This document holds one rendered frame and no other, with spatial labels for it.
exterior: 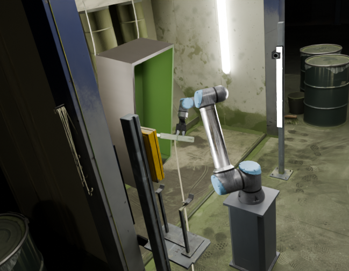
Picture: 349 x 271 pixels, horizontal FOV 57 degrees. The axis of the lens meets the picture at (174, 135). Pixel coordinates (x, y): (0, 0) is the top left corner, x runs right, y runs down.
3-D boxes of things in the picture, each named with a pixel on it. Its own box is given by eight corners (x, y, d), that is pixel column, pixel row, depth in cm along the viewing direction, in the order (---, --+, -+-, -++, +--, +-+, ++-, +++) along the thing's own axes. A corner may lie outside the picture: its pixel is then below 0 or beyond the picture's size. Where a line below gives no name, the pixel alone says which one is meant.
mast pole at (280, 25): (278, 174, 362) (277, 22, 291) (279, 172, 365) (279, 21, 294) (282, 175, 359) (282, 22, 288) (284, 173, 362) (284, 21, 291)
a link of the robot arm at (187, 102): (194, 95, 276) (191, 97, 289) (182, 98, 275) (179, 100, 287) (197, 106, 277) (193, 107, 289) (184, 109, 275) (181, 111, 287)
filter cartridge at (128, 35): (136, 70, 413) (121, 1, 377) (122, 68, 440) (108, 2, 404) (159, 63, 430) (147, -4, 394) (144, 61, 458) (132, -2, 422)
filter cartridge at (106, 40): (110, 73, 419) (92, 6, 384) (132, 73, 400) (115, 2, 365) (91, 83, 392) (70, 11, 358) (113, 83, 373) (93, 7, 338)
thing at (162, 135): (189, 137, 308) (195, 136, 285) (188, 142, 307) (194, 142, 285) (138, 131, 298) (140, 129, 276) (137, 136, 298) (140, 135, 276)
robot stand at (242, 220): (280, 254, 263) (279, 190, 235) (265, 282, 242) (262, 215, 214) (245, 241, 281) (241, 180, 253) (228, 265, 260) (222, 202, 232)
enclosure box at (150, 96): (108, 176, 311) (94, 54, 246) (144, 147, 355) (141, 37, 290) (137, 189, 296) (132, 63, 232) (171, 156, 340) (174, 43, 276)
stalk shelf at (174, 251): (143, 248, 185) (143, 246, 185) (168, 224, 201) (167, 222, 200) (187, 270, 167) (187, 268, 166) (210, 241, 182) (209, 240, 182)
